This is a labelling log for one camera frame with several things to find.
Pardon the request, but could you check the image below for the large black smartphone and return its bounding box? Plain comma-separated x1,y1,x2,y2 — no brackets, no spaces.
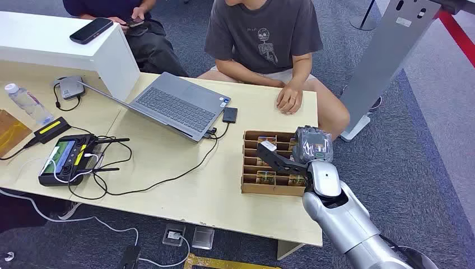
69,17,114,45

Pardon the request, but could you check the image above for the grey laptop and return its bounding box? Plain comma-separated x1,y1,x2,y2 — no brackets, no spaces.
77,71,232,143

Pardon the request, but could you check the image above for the long black cable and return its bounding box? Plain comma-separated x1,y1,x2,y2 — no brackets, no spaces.
67,122,231,202

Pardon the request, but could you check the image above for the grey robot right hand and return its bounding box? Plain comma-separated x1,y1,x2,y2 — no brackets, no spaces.
292,125,334,164

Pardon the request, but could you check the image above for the black remote controller with screen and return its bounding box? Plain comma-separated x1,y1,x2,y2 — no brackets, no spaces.
38,133,131,188

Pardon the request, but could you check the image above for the small black drive box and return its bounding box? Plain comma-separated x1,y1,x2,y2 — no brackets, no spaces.
222,106,239,124

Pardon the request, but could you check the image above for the white counter box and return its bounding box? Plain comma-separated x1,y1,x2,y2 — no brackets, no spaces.
0,11,141,102

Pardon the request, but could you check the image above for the person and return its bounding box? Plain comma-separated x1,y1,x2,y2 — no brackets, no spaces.
62,0,189,78
197,0,351,142

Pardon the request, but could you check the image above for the small black phone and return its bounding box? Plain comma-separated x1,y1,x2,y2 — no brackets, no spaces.
124,17,146,29

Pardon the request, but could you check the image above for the wooden desk leg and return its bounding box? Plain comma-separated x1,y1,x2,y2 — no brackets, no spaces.
276,239,306,261

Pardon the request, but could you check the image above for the metal floor plate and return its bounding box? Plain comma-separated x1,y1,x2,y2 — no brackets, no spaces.
191,226,216,251

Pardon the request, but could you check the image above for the clear plastic water bottle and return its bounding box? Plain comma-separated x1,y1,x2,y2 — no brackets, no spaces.
4,82,55,127

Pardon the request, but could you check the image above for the yellow floor tape frame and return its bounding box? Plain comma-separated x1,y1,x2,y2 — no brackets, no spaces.
183,253,283,269

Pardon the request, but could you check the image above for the stanchion post with round base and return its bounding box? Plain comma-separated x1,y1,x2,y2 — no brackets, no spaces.
349,0,378,31

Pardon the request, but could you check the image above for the grey hub adapter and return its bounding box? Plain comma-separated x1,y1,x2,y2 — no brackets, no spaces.
58,76,86,100

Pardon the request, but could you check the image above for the white cable on controller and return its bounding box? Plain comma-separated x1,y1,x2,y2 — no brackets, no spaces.
40,146,101,185

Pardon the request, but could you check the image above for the person's right hand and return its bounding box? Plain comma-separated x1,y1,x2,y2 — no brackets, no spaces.
108,16,129,31

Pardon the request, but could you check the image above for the black cable of striped box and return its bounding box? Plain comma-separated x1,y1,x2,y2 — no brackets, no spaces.
0,137,39,161

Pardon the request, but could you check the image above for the brown cardboard piece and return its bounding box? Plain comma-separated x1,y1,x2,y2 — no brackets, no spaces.
0,109,34,157

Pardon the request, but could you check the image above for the cardboard card organizer box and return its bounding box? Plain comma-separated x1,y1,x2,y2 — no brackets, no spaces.
240,129,309,197

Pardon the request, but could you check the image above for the white floor cable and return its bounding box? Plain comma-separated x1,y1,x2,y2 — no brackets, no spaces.
0,188,191,269

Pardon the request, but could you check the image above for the grey standing panel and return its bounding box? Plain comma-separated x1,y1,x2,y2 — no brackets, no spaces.
339,0,443,142

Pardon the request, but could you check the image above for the short black hub cable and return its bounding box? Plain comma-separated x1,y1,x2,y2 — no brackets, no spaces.
52,82,82,113

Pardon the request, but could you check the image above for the black box with yellow stripe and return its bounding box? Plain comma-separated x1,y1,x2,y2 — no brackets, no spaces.
32,116,72,145

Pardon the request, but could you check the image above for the floor power socket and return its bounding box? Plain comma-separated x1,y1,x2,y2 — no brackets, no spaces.
161,222,187,248

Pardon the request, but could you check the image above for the black floor adapter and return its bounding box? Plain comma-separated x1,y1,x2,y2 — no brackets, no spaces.
118,244,142,269

